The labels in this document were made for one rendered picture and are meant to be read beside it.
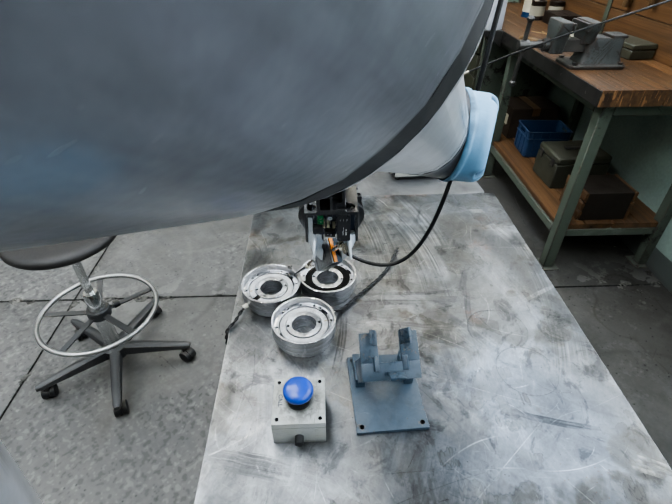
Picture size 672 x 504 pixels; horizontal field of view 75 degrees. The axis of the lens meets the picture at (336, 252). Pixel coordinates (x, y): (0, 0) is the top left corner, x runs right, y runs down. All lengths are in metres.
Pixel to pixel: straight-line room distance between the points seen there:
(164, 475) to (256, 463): 0.97
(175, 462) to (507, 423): 1.14
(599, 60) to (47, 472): 2.48
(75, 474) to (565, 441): 1.41
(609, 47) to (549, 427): 1.77
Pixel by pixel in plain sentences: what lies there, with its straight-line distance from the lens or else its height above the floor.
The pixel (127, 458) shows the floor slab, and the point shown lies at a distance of 1.66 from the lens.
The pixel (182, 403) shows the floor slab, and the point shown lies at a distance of 1.71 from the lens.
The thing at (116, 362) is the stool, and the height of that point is 0.10.
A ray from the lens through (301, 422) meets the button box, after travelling 0.60.
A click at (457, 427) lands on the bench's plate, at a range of 0.67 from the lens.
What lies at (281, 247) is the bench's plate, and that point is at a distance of 0.93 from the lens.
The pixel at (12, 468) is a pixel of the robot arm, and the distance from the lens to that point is 0.24.
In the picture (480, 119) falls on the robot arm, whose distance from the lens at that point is 0.36.
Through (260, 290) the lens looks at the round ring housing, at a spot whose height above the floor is 0.83.
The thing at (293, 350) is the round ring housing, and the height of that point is 0.82.
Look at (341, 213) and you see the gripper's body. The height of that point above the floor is 1.06.
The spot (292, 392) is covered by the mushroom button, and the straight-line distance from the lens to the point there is 0.59.
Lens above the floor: 1.36
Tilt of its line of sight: 38 degrees down
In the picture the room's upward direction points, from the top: straight up
